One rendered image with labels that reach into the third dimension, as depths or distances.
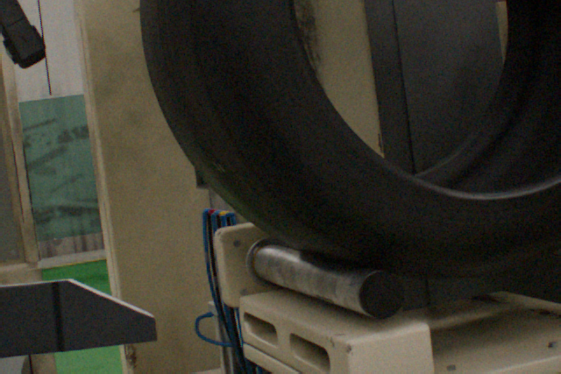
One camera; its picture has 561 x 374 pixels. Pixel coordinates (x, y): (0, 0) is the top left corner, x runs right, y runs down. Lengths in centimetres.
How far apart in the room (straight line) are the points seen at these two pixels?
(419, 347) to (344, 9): 53
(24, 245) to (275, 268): 57
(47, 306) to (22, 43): 82
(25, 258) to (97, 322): 152
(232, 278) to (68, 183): 882
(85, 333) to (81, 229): 996
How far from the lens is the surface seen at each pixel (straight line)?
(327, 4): 145
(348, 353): 107
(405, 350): 109
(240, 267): 138
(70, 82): 1025
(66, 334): 25
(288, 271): 126
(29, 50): 106
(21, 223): 175
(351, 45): 146
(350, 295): 109
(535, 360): 116
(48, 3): 1030
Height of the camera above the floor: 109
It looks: 3 degrees down
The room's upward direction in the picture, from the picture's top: 7 degrees counter-clockwise
